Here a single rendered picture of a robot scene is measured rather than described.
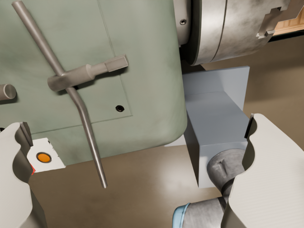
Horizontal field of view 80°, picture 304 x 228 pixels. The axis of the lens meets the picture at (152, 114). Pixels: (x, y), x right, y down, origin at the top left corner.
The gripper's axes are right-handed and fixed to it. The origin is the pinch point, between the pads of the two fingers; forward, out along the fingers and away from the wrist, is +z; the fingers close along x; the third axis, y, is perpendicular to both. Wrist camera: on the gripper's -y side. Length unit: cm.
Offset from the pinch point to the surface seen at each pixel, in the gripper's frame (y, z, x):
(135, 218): 263, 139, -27
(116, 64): 1.1, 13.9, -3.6
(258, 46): 1.3, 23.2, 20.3
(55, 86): 3.7, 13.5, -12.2
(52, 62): 0.4, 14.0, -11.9
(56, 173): 164, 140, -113
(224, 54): 2.6, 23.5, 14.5
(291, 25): 2, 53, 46
